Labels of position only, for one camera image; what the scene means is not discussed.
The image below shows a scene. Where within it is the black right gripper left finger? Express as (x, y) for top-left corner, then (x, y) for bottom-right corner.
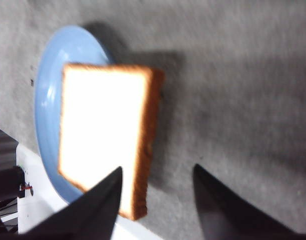
(18, 166), (122, 240)

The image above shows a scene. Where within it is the blue round plate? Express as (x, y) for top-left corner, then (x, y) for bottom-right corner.
(34, 25), (113, 203)

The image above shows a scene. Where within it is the white bread slice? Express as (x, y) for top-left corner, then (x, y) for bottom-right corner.
(57, 63), (165, 221)

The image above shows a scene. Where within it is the black equipment on white stand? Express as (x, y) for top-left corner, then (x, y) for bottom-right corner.
(0, 130), (33, 234)

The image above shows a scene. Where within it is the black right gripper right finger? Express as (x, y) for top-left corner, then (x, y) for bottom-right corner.
(193, 164), (306, 240)

